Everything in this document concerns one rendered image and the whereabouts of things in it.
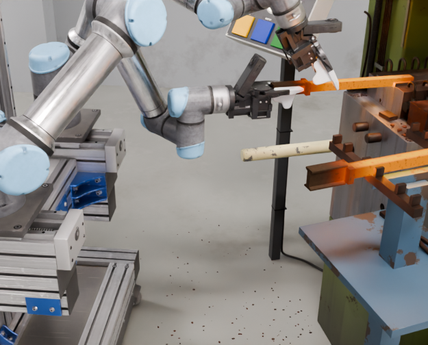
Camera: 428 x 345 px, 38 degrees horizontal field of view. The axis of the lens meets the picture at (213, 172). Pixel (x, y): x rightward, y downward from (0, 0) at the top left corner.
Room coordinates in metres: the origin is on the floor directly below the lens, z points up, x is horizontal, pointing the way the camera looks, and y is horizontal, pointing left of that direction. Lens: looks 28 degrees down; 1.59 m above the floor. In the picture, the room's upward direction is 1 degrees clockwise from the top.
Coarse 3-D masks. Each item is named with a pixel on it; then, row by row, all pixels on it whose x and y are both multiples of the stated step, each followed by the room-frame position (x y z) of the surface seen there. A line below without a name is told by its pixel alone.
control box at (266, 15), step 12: (300, 0) 2.10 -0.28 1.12; (312, 0) 2.06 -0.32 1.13; (324, 0) 2.07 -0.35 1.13; (264, 12) 2.17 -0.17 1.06; (312, 12) 2.04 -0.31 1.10; (324, 12) 2.07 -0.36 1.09; (252, 24) 2.18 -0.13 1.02; (276, 24) 2.11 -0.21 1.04; (228, 36) 2.23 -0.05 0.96; (240, 36) 2.19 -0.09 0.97; (264, 48) 2.09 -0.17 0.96; (276, 48) 2.05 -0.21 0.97
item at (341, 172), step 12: (384, 156) 1.17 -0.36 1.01; (396, 156) 1.17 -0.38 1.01; (408, 156) 1.17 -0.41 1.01; (420, 156) 1.17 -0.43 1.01; (312, 168) 1.09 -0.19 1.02; (324, 168) 1.09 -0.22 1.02; (336, 168) 1.10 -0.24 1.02; (348, 168) 1.10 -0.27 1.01; (360, 168) 1.12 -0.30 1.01; (372, 168) 1.13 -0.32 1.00; (396, 168) 1.15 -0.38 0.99; (312, 180) 1.09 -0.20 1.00; (324, 180) 1.10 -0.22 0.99; (336, 180) 1.11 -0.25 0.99; (348, 180) 1.10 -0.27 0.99
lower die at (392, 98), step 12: (384, 72) 1.80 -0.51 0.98; (396, 72) 1.80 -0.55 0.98; (408, 72) 1.77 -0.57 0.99; (420, 72) 1.77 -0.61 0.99; (396, 84) 1.65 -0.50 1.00; (420, 84) 1.66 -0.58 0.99; (372, 96) 1.76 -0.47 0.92; (384, 96) 1.69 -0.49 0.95; (396, 96) 1.63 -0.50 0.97; (408, 96) 1.60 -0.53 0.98; (420, 96) 1.61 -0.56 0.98; (396, 108) 1.62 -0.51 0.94
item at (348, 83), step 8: (304, 80) 1.61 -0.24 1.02; (344, 80) 1.63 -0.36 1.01; (352, 80) 1.64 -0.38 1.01; (360, 80) 1.64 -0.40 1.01; (368, 80) 1.64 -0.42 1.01; (376, 80) 1.64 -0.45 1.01; (384, 80) 1.65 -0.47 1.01; (392, 80) 1.66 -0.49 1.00; (400, 80) 1.66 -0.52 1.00; (408, 80) 1.67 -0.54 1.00; (304, 88) 1.59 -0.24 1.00; (312, 88) 1.60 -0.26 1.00; (320, 88) 1.60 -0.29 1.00; (328, 88) 1.61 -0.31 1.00; (344, 88) 1.62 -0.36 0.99; (352, 88) 1.63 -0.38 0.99
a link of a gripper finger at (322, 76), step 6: (318, 60) 1.57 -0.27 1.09; (318, 66) 1.56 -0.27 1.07; (324, 66) 1.56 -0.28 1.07; (318, 72) 1.56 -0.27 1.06; (324, 72) 1.56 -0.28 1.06; (330, 72) 1.55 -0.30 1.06; (318, 78) 1.55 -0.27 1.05; (324, 78) 1.55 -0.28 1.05; (330, 78) 1.55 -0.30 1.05; (336, 78) 1.55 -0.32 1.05; (318, 84) 1.54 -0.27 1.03; (336, 84) 1.54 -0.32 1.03
